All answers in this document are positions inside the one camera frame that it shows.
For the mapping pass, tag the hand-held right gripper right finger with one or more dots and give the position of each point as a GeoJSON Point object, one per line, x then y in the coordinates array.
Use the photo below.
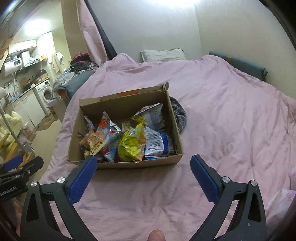
{"type": "Point", "coordinates": [204, 178]}

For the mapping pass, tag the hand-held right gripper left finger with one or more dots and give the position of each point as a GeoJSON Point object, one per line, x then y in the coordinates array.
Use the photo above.
{"type": "Point", "coordinates": [83, 178]}

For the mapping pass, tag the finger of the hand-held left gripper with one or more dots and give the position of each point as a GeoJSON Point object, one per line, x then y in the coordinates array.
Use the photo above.
{"type": "Point", "coordinates": [11, 163]}
{"type": "Point", "coordinates": [32, 165]}

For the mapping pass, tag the brown cardboard box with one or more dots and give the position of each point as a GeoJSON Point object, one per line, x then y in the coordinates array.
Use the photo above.
{"type": "Point", "coordinates": [76, 148]}

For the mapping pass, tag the orange brown snack packet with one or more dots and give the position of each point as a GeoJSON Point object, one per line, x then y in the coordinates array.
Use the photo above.
{"type": "Point", "coordinates": [92, 141]}

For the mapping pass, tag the white red-striped snack packet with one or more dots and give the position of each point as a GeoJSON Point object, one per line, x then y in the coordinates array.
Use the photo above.
{"type": "Point", "coordinates": [107, 132]}

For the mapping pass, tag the small white snack packet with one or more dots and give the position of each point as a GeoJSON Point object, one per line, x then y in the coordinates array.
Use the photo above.
{"type": "Point", "coordinates": [89, 124]}

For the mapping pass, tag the yellow snack packet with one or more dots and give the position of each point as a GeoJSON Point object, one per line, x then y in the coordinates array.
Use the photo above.
{"type": "Point", "coordinates": [130, 146]}

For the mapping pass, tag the blue white snack packet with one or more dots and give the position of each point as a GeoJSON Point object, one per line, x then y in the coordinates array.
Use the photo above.
{"type": "Point", "coordinates": [157, 143]}

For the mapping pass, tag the beige biscuit packet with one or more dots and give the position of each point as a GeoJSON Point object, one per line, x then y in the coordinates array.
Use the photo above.
{"type": "Point", "coordinates": [126, 125]}

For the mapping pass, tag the person's right hand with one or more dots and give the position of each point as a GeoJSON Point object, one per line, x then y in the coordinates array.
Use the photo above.
{"type": "Point", "coordinates": [157, 235]}

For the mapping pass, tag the wooden railing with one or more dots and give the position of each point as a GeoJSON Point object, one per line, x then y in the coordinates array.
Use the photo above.
{"type": "Point", "coordinates": [12, 148]}

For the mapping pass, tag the pale yellow duvet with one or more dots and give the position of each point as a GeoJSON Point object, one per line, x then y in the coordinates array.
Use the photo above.
{"type": "Point", "coordinates": [9, 129]}

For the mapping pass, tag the brown floor rug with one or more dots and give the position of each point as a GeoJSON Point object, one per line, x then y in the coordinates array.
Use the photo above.
{"type": "Point", "coordinates": [46, 122]}

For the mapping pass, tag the white base cabinet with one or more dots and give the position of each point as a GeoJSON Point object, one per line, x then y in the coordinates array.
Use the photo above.
{"type": "Point", "coordinates": [25, 109]}

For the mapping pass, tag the pink blanket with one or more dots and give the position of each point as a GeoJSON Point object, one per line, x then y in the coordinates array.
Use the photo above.
{"type": "Point", "coordinates": [208, 115]}

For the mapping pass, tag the white basin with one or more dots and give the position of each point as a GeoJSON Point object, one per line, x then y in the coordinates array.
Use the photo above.
{"type": "Point", "coordinates": [52, 103]}

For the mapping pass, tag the grey striped cloth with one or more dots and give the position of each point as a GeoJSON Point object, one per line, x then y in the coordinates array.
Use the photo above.
{"type": "Point", "coordinates": [180, 115]}

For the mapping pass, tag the white washing machine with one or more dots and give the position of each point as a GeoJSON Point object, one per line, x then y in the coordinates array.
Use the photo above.
{"type": "Point", "coordinates": [44, 95]}

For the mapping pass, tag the pink patterned pillow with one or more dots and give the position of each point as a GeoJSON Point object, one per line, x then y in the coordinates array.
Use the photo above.
{"type": "Point", "coordinates": [282, 204]}

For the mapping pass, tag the white water heater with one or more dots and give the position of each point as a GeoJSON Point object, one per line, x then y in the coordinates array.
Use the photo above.
{"type": "Point", "coordinates": [12, 64]}

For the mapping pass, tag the hanging white towel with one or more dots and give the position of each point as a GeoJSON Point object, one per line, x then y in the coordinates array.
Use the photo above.
{"type": "Point", "coordinates": [55, 61]}

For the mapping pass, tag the pile of clothes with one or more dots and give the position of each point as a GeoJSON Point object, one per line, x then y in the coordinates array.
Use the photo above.
{"type": "Point", "coordinates": [79, 61]}

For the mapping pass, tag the teal headboard cushion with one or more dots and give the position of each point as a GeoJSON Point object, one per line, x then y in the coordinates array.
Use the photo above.
{"type": "Point", "coordinates": [238, 64]}

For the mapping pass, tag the grey pillow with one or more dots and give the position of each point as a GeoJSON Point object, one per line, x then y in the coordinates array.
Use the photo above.
{"type": "Point", "coordinates": [161, 55]}

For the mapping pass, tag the hanging pink cloth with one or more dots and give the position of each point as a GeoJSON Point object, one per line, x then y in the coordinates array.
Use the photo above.
{"type": "Point", "coordinates": [90, 34]}

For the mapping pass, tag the white wall cabinet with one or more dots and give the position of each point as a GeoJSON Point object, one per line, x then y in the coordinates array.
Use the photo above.
{"type": "Point", "coordinates": [23, 46]}

